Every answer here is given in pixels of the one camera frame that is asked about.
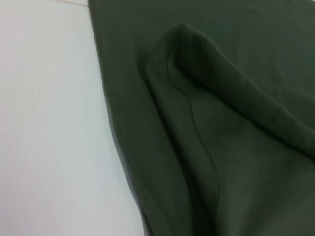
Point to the dark green shirt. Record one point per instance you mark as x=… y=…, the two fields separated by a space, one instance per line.
x=209 y=123

